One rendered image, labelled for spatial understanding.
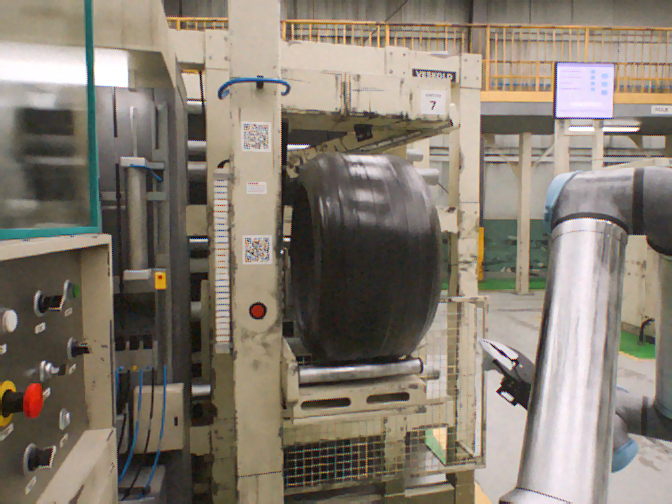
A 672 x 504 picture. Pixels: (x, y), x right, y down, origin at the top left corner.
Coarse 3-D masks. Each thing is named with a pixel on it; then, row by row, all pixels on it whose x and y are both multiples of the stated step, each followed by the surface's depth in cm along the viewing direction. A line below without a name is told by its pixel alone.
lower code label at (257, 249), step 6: (246, 240) 117; (252, 240) 118; (258, 240) 118; (264, 240) 118; (270, 240) 119; (246, 246) 117; (252, 246) 118; (258, 246) 118; (264, 246) 118; (270, 246) 119; (246, 252) 117; (252, 252) 118; (258, 252) 118; (264, 252) 119; (270, 252) 119; (246, 258) 118; (252, 258) 118; (258, 258) 118; (264, 258) 119; (270, 258) 119
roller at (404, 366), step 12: (372, 360) 122; (384, 360) 122; (396, 360) 122; (408, 360) 122; (420, 360) 123; (300, 372) 115; (312, 372) 115; (324, 372) 116; (336, 372) 117; (348, 372) 117; (360, 372) 118; (372, 372) 119; (384, 372) 120; (396, 372) 121; (408, 372) 121; (420, 372) 123
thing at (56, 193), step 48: (0, 0) 50; (48, 0) 64; (0, 48) 50; (48, 48) 63; (0, 96) 50; (48, 96) 63; (0, 144) 49; (48, 144) 63; (96, 144) 85; (0, 192) 49; (48, 192) 63; (96, 192) 85
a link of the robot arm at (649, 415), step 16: (656, 176) 72; (656, 192) 72; (656, 208) 72; (656, 224) 73; (656, 240) 76; (656, 256) 81; (656, 272) 83; (656, 288) 84; (656, 304) 86; (656, 320) 88; (656, 336) 90; (656, 352) 92; (656, 368) 94; (656, 384) 96; (656, 400) 98; (656, 416) 100; (656, 432) 100
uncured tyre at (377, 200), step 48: (336, 192) 107; (384, 192) 108; (336, 240) 103; (384, 240) 104; (432, 240) 107; (336, 288) 103; (384, 288) 104; (432, 288) 108; (336, 336) 108; (384, 336) 111
